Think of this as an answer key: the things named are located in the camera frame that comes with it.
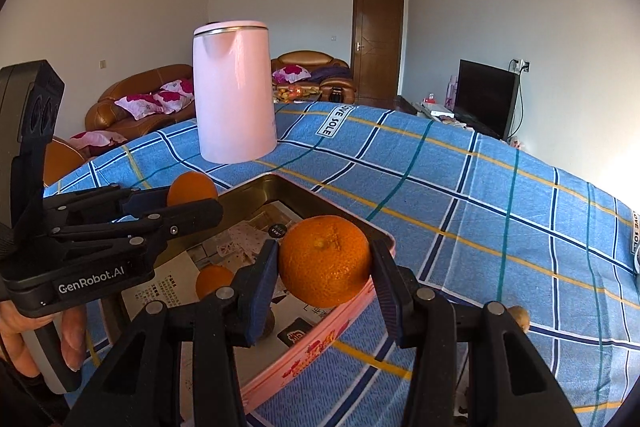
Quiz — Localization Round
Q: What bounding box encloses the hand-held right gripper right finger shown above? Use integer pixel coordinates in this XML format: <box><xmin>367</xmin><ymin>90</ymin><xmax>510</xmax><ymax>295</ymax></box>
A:
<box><xmin>369</xmin><ymin>239</ymin><xmax>583</xmax><ymax>427</ymax></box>

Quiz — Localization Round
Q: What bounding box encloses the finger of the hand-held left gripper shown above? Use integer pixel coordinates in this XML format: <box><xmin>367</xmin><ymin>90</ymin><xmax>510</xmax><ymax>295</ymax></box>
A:
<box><xmin>49</xmin><ymin>198</ymin><xmax>225</xmax><ymax>258</ymax></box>
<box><xmin>42</xmin><ymin>185</ymin><xmax>171</xmax><ymax>229</ymax></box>

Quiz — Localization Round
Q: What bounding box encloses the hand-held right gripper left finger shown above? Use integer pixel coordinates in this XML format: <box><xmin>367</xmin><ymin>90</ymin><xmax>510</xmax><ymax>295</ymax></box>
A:
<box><xmin>73</xmin><ymin>238</ymin><xmax>279</xmax><ymax>427</ymax></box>

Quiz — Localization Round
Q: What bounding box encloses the small orange mandarin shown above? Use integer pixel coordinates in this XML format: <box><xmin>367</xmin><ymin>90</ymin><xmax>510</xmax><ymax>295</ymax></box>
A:
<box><xmin>167</xmin><ymin>171</ymin><xmax>220</xmax><ymax>208</ymax></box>
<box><xmin>195</xmin><ymin>265</ymin><xmax>236</xmax><ymax>301</ymax></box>

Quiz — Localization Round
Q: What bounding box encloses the large orange mandarin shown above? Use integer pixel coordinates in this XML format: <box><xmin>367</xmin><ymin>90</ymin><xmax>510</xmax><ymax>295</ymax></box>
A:
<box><xmin>278</xmin><ymin>215</ymin><xmax>372</xmax><ymax>308</ymax></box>

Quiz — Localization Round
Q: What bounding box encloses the pink metal tin box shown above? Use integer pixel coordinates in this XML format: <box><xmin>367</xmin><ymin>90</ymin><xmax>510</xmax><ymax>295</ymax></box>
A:
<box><xmin>99</xmin><ymin>173</ymin><xmax>396</xmax><ymax>414</ymax></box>

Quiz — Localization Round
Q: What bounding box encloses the person's left hand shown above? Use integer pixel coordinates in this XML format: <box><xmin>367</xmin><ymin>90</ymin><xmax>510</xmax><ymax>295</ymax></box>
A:
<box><xmin>0</xmin><ymin>301</ymin><xmax>89</xmax><ymax>379</ymax></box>

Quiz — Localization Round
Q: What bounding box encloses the printed paper sheet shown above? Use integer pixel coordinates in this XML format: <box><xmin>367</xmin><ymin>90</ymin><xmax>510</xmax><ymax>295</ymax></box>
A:
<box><xmin>121</xmin><ymin>198</ymin><xmax>322</xmax><ymax>427</ymax></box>

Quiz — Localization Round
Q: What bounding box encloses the pink flowered cloth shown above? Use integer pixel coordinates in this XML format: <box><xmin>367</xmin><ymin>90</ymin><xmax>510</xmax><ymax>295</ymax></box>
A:
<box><xmin>69</xmin><ymin>130</ymin><xmax>129</xmax><ymax>148</ymax></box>

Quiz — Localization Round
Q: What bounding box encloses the orange round stool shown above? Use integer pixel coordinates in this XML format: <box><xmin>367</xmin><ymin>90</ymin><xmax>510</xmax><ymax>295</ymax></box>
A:
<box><xmin>42</xmin><ymin>138</ymin><xmax>87</xmax><ymax>186</ymax></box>

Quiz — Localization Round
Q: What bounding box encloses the pink flowered pillow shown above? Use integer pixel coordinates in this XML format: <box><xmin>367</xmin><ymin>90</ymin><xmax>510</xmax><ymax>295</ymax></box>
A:
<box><xmin>114</xmin><ymin>93</ymin><xmax>168</xmax><ymax>121</ymax></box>
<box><xmin>159</xmin><ymin>79</ymin><xmax>196</xmax><ymax>113</ymax></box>
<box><xmin>272</xmin><ymin>64</ymin><xmax>311</xmax><ymax>84</ymax></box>

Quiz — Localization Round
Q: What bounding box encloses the brown leather sofa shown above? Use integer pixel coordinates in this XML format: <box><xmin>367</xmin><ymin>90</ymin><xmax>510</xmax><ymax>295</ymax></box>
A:
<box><xmin>83</xmin><ymin>64</ymin><xmax>197</xmax><ymax>144</ymax></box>

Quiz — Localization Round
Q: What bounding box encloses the blue checked tablecloth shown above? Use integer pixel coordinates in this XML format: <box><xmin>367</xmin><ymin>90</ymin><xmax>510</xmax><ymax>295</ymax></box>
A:
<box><xmin>42</xmin><ymin>101</ymin><xmax>640</xmax><ymax>427</ymax></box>

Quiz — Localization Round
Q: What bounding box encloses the pink electric kettle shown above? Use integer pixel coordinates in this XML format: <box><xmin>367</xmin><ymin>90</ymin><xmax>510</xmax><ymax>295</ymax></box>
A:
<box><xmin>192</xmin><ymin>20</ymin><xmax>279</xmax><ymax>165</ymax></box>

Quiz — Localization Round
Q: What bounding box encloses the small brown fruit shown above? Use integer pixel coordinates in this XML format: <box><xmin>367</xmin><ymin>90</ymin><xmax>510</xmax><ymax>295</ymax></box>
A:
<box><xmin>509</xmin><ymin>306</ymin><xmax>531</xmax><ymax>334</ymax></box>

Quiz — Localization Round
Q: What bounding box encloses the pile of oranges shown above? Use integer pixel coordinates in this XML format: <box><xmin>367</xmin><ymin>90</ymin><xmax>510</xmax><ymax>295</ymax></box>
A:
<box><xmin>272</xmin><ymin>86</ymin><xmax>321</xmax><ymax>102</ymax></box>

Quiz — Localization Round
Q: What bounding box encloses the brown leather armchair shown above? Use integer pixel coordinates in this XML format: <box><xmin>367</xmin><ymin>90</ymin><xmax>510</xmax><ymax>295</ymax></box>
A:
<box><xmin>271</xmin><ymin>50</ymin><xmax>357</xmax><ymax>104</ymax></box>

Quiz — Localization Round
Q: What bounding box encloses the dark television stand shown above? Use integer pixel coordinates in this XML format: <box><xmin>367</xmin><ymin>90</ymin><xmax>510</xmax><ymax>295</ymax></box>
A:
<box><xmin>397</xmin><ymin>94</ymin><xmax>507</xmax><ymax>142</ymax></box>

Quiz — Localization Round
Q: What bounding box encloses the white flat box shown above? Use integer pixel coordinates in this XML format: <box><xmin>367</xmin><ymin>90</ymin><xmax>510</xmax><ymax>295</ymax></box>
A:
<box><xmin>420</xmin><ymin>101</ymin><xmax>457</xmax><ymax>118</ymax></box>

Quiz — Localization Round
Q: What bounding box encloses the purple blanket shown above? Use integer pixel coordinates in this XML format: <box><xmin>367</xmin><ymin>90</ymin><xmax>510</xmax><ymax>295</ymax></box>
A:
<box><xmin>309</xmin><ymin>65</ymin><xmax>354</xmax><ymax>84</ymax></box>

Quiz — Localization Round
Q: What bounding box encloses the black flat television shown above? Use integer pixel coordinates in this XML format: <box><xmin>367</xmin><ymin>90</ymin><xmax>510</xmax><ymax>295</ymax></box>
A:
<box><xmin>452</xmin><ymin>59</ymin><xmax>519</xmax><ymax>140</ymax></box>

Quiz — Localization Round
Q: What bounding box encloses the brown wooden door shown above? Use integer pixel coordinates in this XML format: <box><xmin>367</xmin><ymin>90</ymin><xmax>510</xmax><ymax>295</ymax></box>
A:
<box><xmin>351</xmin><ymin>0</ymin><xmax>405</xmax><ymax>102</ymax></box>

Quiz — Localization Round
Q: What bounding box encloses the black power cable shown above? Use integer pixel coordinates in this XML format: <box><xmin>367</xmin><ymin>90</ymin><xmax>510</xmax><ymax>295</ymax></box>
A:
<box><xmin>506</xmin><ymin>71</ymin><xmax>527</xmax><ymax>144</ymax></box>

